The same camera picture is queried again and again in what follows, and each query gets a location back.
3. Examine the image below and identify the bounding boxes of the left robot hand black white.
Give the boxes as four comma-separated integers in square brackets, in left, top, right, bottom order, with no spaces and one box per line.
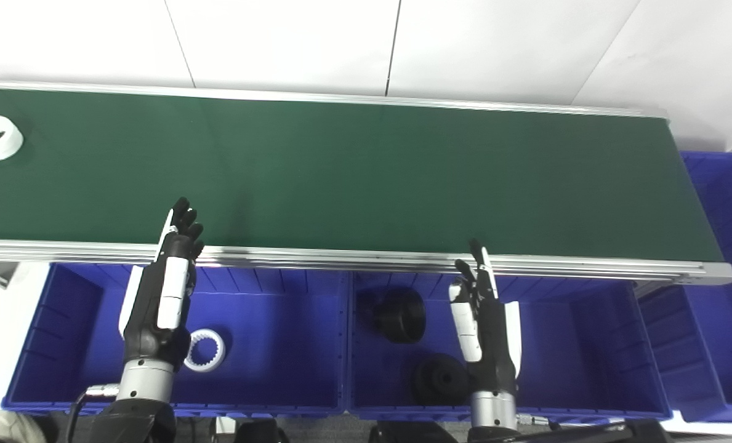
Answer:
[118,197,205,373]

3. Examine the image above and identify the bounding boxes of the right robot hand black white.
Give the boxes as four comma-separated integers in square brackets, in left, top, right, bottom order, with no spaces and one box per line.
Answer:
[448,239,522,396]

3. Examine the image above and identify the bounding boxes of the black round flanged part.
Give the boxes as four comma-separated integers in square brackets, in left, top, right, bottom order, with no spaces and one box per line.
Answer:
[412,354,470,407]
[372,288,428,344]

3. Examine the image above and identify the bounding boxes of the blue plastic bin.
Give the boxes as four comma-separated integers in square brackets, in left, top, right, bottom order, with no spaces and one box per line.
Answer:
[1,261,350,415]
[639,151,732,424]
[346,271,673,423]

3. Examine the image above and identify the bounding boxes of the green conveyor belt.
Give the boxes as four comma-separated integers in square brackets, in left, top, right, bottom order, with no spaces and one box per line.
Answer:
[0,79,732,290]
[0,87,725,263]

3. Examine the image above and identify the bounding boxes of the grey mottled cloth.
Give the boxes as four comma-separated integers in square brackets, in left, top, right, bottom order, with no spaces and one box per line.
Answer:
[0,410,47,443]

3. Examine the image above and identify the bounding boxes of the white toothed ring part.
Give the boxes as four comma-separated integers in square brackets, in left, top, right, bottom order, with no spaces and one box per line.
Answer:
[183,329,227,373]

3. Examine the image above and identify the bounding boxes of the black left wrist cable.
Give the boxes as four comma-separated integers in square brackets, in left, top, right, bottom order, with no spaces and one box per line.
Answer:
[64,384,121,443]

